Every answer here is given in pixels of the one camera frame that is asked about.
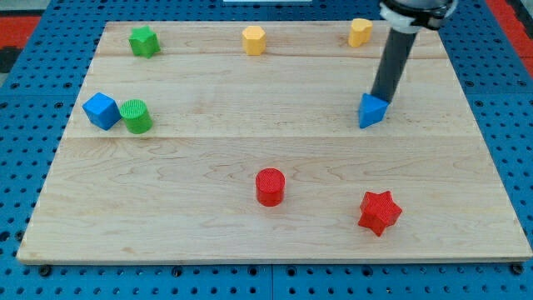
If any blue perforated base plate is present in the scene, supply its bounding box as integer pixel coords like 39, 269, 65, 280
1, 0, 532, 299

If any yellow heart block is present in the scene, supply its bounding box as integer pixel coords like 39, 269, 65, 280
348, 18, 373, 48

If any dark cylindrical pointer rod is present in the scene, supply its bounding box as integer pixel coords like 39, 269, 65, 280
371, 28, 417, 103

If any blue cube block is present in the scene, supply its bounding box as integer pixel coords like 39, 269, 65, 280
82, 92, 121, 131

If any wooden board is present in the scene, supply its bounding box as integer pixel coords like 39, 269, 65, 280
17, 21, 532, 265

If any green star block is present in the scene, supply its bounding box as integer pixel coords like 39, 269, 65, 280
128, 26, 161, 58

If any blue triangle block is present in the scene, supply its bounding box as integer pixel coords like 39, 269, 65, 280
358, 93, 389, 128

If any green cylinder block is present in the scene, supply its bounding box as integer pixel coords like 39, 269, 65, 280
119, 99, 153, 134

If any red cylinder block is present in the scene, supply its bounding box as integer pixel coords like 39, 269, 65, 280
255, 168, 286, 207

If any yellow hexagon block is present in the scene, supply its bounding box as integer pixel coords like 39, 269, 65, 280
242, 25, 267, 56

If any red star block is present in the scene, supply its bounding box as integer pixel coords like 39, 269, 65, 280
357, 191, 402, 237

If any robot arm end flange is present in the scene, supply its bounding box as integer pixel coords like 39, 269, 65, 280
379, 0, 459, 34

